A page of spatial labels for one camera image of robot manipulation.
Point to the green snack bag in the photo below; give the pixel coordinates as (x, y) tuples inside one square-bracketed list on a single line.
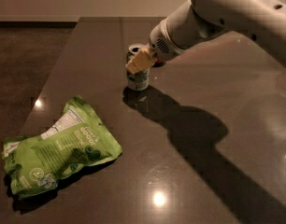
[(76, 140)]

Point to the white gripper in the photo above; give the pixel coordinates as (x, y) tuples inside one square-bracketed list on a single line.
[(162, 45)]

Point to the green white 7up can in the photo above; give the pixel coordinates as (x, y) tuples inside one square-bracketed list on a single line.
[(139, 81)]

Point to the red apple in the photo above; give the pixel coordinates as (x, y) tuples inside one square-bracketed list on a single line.
[(159, 62)]

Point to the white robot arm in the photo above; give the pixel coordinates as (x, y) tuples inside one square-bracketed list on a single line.
[(262, 21)]

